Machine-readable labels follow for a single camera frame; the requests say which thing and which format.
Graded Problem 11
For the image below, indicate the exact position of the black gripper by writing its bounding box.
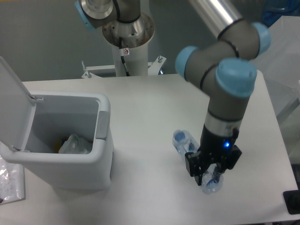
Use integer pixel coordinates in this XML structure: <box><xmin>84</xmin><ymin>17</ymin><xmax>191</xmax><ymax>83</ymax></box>
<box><xmin>185</xmin><ymin>127</ymin><xmax>242</xmax><ymax>186</ymax></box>

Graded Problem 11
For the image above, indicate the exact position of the clear plastic water bottle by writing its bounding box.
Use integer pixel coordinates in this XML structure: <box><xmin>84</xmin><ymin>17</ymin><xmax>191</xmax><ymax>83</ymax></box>
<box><xmin>172</xmin><ymin>130</ymin><xmax>224</xmax><ymax>194</ymax></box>

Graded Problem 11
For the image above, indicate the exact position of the clear plastic bag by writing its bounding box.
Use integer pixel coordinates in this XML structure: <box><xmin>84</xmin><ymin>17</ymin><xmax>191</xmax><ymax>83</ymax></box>
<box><xmin>59</xmin><ymin>134</ymin><xmax>93</xmax><ymax>154</ymax></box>

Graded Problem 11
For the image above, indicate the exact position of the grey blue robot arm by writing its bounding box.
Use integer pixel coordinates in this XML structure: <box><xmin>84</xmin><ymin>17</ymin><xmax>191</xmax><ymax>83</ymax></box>
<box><xmin>75</xmin><ymin>0</ymin><xmax>271</xmax><ymax>187</ymax></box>

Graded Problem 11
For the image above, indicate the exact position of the white trash can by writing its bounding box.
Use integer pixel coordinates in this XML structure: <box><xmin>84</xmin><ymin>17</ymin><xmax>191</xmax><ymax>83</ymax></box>
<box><xmin>0</xmin><ymin>91</ymin><xmax>113</xmax><ymax>190</ymax></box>

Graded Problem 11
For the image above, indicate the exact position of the white trash can lid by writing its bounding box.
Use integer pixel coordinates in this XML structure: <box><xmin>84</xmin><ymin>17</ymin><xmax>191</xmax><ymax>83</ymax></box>
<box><xmin>0</xmin><ymin>57</ymin><xmax>43</xmax><ymax>151</ymax></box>

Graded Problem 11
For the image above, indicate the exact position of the black device at edge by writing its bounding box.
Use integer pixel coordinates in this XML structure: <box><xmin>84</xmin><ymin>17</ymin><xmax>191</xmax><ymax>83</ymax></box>
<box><xmin>283</xmin><ymin>190</ymin><xmax>300</xmax><ymax>215</ymax></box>

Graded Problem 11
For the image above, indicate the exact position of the colourful snack package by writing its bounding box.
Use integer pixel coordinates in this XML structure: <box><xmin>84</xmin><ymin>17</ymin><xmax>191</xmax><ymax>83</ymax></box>
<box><xmin>54</xmin><ymin>137</ymin><xmax>68</xmax><ymax>153</ymax></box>

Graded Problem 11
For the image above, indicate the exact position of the blue water jug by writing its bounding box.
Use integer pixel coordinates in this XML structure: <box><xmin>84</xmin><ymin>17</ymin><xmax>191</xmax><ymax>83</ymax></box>
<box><xmin>261</xmin><ymin>0</ymin><xmax>300</xmax><ymax>26</ymax></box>

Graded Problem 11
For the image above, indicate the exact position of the plastic sleeve with paper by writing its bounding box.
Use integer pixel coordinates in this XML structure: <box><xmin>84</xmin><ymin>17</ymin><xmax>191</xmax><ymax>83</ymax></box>
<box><xmin>0</xmin><ymin>157</ymin><xmax>25</xmax><ymax>205</ymax></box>

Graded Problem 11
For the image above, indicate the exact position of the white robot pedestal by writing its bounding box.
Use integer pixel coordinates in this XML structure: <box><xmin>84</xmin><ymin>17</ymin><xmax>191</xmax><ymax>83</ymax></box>
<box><xmin>81</xmin><ymin>13</ymin><xmax>167</xmax><ymax>79</ymax></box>

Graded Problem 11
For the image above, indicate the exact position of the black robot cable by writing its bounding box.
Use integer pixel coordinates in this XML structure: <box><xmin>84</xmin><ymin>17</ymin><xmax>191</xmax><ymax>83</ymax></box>
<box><xmin>118</xmin><ymin>36</ymin><xmax>130</xmax><ymax>77</ymax></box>

